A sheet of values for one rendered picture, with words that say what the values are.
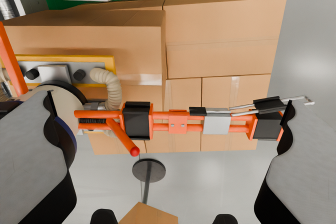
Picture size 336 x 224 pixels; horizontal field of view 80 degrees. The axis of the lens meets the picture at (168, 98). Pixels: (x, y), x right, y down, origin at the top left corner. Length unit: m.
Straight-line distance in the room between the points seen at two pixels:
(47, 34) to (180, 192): 2.47
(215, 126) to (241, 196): 2.52
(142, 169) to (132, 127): 1.96
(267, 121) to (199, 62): 0.67
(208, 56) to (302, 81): 1.16
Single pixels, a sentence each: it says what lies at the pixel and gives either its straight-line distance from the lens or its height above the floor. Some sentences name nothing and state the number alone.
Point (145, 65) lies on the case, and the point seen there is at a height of 0.94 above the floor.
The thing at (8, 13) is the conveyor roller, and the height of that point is 0.54.
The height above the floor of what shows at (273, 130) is 1.20.
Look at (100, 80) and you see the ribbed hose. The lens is 0.59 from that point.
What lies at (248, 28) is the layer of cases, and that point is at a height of 0.54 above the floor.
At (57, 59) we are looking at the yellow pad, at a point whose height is 1.07.
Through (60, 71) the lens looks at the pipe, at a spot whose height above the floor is 1.10.
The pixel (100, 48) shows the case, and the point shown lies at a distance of 0.76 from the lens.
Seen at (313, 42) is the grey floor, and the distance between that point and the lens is 2.02.
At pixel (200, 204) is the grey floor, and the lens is 3.10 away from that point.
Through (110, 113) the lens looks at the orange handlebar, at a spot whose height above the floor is 1.19.
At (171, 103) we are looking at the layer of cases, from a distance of 1.28.
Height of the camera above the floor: 1.63
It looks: 60 degrees down
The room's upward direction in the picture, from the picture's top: 177 degrees counter-clockwise
